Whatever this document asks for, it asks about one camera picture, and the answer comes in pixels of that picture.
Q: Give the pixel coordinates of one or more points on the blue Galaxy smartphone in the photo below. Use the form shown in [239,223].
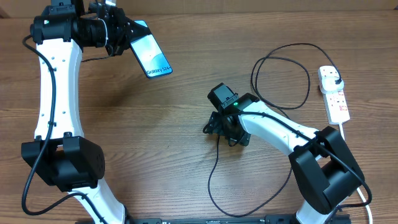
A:
[150,56]

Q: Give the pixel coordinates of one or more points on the white charger adapter plug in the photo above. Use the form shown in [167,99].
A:
[329,85]

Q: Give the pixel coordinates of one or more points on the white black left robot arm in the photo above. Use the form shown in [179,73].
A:
[59,153]

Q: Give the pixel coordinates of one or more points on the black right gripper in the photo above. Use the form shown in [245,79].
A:
[214,127]

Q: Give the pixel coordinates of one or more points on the white power strip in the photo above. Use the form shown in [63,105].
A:
[335,103]

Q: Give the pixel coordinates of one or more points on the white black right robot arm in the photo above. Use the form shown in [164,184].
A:
[325,170]

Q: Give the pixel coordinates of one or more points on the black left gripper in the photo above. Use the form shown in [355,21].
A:
[125,29]

